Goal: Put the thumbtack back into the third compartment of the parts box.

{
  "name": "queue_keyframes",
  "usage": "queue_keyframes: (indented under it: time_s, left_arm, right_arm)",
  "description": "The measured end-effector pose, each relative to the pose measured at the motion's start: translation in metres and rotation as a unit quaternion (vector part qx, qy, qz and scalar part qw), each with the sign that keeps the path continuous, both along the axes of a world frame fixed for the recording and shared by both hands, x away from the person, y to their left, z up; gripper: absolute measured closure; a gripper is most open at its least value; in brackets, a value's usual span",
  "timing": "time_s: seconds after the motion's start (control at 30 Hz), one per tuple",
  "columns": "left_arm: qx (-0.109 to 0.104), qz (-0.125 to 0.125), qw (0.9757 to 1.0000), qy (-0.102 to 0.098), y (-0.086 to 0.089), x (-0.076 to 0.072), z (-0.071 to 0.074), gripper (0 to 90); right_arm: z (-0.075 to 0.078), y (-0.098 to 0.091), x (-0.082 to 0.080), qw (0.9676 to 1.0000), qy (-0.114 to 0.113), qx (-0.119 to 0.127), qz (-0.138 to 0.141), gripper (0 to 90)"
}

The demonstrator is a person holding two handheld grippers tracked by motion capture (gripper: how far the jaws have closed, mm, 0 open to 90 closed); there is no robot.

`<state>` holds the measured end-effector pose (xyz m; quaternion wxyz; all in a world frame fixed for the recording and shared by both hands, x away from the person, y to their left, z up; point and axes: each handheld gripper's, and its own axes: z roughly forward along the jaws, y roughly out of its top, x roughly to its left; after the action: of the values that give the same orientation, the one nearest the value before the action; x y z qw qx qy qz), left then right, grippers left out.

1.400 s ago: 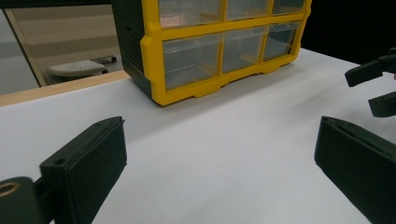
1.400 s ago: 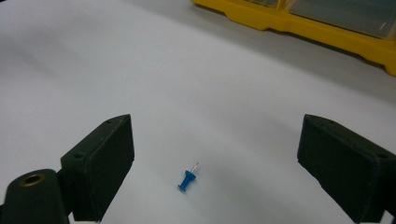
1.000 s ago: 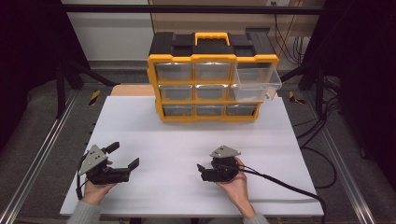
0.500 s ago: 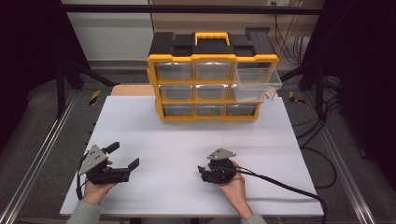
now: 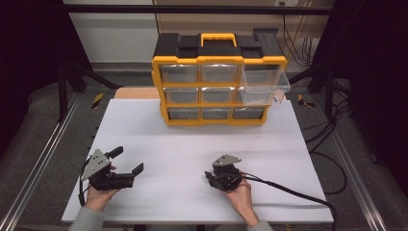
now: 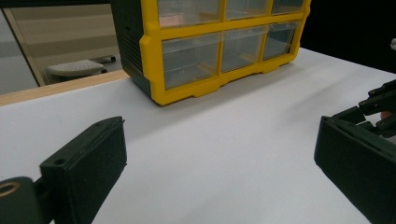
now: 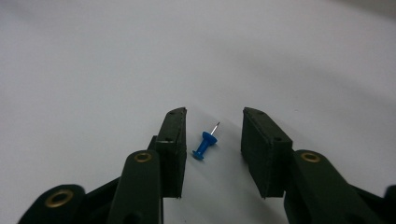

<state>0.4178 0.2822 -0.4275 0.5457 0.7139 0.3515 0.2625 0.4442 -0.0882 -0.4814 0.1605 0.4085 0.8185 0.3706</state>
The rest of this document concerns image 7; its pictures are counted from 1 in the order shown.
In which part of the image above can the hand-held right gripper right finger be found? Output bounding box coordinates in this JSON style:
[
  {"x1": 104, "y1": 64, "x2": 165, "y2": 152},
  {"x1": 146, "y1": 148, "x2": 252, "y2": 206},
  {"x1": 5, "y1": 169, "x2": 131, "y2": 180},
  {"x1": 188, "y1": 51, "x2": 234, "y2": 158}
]
[{"x1": 241, "y1": 106, "x2": 386, "y2": 224}]

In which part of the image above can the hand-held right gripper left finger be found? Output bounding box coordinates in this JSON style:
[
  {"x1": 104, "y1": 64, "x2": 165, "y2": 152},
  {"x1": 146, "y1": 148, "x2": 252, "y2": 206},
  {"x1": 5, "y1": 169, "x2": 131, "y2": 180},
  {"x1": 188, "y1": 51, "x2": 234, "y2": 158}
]
[{"x1": 106, "y1": 106, "x2": 188, "y2": 224}]

